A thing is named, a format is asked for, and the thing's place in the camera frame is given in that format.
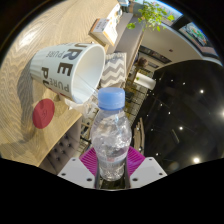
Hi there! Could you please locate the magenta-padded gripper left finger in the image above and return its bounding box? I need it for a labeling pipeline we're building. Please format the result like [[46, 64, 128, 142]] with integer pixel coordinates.
[[57, 146, 101, 190]]

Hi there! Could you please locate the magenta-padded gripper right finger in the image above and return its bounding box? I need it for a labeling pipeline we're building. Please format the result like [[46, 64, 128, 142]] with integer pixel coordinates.
[[122, 146, 168, 190]]

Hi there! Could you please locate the clear water bottle blue cap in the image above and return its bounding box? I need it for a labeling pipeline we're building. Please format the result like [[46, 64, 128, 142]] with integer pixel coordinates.
[[89, 87, 133, 182]]

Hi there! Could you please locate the group of ceiling lights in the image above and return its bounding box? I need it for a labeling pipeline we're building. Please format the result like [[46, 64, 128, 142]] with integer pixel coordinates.
[[156, 76, 224, 166]]

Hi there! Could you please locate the flat round red coaster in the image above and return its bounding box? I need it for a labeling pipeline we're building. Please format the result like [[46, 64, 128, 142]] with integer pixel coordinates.
[[31, 98, 56, 130]]

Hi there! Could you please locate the grey white zigzag cushion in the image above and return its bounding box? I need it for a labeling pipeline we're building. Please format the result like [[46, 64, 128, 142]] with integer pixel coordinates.
[[99, 51, 128, 89]]

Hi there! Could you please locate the person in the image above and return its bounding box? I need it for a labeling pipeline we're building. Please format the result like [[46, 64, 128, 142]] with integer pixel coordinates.
[[136, 57, 149, 69]]

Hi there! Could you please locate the white mug with black letters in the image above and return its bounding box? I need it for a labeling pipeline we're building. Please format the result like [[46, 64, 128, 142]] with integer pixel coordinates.
[[29, 41, 107, 104]]

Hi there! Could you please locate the grey sofa with wooden trim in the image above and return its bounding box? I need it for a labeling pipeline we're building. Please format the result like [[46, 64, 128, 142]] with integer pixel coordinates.
[[106, 13, 146, 91]]

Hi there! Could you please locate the white tissue box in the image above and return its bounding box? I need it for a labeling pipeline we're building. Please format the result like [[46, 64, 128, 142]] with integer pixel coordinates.
[[89, 17, 119, 47]]

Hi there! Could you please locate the potted green plant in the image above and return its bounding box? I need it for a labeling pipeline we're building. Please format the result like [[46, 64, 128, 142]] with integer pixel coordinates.
[[125, 1, 176, 33]]

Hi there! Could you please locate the framed colourful wall picture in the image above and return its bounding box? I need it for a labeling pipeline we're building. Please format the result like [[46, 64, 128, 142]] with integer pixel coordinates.
[[178, 21, 218, 56]]

